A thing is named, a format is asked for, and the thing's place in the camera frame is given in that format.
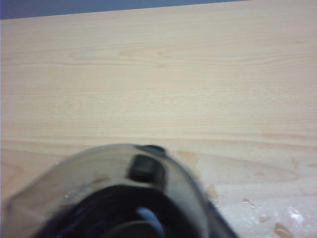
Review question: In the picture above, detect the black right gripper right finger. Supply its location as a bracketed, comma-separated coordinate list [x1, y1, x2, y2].
[198, 195, 240, 238]

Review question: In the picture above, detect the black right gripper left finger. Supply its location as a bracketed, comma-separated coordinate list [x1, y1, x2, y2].
[32, 203, 82, 238]

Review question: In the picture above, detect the smoke grey glass measuring cup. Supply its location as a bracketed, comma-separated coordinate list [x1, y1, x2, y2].
[4, 143, 240, 238]

